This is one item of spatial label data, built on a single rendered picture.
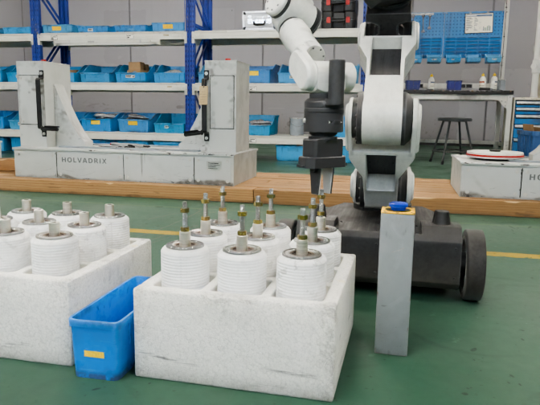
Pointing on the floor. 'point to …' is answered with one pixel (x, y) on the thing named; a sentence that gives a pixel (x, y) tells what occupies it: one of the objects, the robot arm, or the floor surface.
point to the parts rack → (263, 37)
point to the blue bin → (106, 333)
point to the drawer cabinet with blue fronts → (525, 109)
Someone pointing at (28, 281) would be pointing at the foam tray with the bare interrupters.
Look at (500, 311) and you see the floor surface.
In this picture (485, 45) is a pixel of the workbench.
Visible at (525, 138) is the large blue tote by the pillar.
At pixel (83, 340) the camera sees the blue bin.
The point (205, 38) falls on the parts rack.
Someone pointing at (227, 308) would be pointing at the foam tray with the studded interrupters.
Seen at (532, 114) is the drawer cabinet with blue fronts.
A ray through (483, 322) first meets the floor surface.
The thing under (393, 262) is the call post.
